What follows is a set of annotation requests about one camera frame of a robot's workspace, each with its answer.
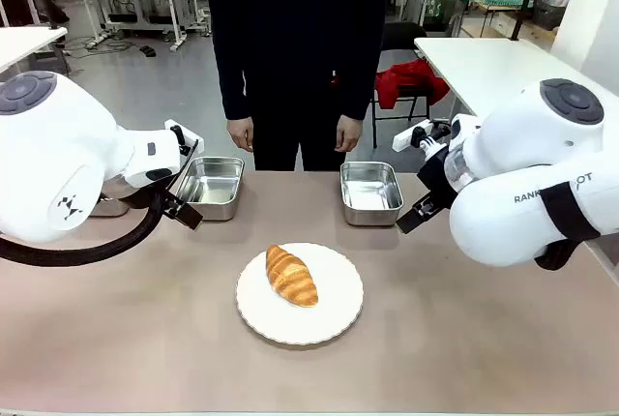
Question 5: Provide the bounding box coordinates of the person's left forearm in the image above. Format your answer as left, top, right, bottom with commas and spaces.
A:
337, 33, 386, 122

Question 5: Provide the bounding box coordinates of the person in dark clothes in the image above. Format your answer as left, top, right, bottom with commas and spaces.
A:
203, 0, 394, 172

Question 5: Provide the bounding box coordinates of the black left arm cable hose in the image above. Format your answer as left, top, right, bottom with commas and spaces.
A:
0, 188, 168, 268

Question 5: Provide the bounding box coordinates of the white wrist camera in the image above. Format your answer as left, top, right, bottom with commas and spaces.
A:
162, 118, 205, 157
392, 119, 455, 153

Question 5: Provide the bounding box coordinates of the black right arm cable strap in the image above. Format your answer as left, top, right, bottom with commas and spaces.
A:
533, 182, 604, 272

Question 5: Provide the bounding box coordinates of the person's left hand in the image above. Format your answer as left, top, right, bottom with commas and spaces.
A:
334, 114, 364, 154

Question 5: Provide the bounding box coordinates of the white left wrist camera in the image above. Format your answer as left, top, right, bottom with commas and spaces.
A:
162, 118, 205, 157

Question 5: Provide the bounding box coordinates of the person's right forearm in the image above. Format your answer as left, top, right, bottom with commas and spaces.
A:
211, 33, 253, 122

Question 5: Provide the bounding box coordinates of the golden croissant bread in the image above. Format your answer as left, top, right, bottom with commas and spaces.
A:
265, 244, 320, 310

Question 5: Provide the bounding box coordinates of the large white side table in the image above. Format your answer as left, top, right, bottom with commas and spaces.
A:
414, 36, 589, 121

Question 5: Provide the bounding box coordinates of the red cloth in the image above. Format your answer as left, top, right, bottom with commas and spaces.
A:
375, 59, 452, 111

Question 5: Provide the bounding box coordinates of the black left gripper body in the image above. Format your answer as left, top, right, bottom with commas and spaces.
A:
102, 178, 171, 212

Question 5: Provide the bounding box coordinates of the black chair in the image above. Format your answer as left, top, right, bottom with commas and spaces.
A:
370, 21, 439, 150

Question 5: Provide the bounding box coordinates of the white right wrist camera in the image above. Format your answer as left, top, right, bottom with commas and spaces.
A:
392, 119, 455, 153

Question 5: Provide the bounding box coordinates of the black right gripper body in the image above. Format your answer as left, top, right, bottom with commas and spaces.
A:
416, 150, 459, 210

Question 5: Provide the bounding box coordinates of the person's right hand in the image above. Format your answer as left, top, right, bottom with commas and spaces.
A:
226, 115, 255, 154

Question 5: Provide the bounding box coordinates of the white round plate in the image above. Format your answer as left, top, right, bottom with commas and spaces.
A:
235, 242, 365, 346

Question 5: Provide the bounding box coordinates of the rectangular steel container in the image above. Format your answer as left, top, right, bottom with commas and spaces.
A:
339, 161, 405, 228
171, 156, 246, 223

